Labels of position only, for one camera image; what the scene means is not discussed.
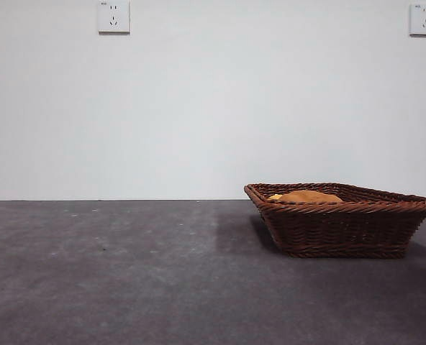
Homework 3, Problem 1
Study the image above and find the brown potato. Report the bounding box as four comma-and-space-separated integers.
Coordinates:
277, 190, 344, 204

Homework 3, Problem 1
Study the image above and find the brown woven wicker basket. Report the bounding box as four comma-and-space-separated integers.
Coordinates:
243, 182, 426, 259

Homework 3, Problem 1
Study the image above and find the white wall socket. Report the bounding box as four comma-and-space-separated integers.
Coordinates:
97, 0, 131, 35
409, 2, 426, 37

